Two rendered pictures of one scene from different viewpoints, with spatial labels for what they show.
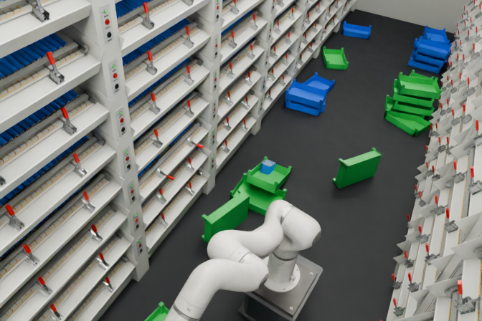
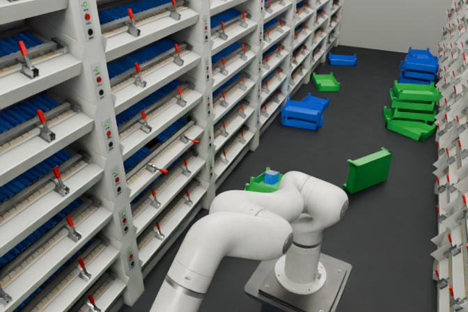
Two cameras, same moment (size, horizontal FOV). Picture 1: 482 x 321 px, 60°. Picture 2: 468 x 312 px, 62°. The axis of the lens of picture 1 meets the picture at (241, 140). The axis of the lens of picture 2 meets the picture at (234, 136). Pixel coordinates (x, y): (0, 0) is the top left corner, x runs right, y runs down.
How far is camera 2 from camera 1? 51 cm
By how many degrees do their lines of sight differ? 10
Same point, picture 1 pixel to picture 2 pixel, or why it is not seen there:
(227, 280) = (238, 238)
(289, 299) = (317, 301)
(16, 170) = not seen: outside the picture
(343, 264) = (372, 270)
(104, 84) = (74, 24)
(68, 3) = not seen: outside the picture
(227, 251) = (235, 209)
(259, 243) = (275, 206)
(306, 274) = (333, 271)
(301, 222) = (323, 189)
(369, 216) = (390, 219)
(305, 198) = not seen: hidden behind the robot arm
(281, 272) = (303, 267)
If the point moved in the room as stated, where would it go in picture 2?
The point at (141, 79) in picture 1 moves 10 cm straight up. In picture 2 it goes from (122, 39) to (118, 8)
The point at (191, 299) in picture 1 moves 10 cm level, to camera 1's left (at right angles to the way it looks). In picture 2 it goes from (191, 263) to (141, 262)
